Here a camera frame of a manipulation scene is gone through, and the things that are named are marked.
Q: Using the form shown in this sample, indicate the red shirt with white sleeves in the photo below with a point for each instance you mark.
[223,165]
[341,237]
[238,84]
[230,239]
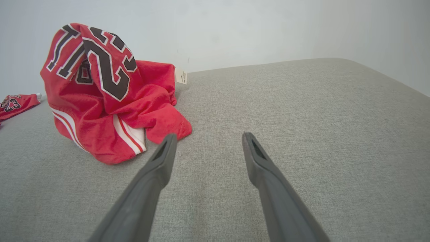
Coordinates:
[87,131]

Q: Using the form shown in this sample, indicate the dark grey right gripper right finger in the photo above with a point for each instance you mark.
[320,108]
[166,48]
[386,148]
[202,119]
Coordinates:
[282,208]

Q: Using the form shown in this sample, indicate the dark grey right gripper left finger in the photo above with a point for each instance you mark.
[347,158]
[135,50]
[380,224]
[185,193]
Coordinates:
[141,201]

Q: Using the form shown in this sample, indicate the grey fabric sofa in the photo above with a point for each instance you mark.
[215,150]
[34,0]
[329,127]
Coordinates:
[302,127]

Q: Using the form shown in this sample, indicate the folded red jersey number 23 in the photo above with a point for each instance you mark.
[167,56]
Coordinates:
[20,106]

